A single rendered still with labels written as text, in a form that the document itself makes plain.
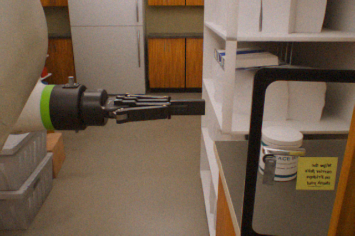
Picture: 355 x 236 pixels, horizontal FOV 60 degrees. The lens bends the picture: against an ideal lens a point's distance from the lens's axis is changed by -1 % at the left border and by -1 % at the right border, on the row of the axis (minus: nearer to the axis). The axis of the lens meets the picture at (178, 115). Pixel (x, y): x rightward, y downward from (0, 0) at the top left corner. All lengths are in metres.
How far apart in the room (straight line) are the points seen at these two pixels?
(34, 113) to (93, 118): 0.11
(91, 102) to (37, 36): 0.42
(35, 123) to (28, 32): 0.47
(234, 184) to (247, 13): 0.91
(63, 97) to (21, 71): 0.44
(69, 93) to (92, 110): 0.05
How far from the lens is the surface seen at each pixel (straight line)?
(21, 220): 2.50
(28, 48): 0.19
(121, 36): 5.19
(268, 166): 0.65
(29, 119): 0.65
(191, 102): 0.62
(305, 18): 1.72
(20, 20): 0.19
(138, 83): 5.29
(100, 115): 0.61
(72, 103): 0.62
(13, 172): 2.29
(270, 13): 1.59
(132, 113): 0.59
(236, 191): 1.03
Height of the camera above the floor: 1.50
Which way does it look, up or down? 20 degrees down
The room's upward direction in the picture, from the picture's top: straight up
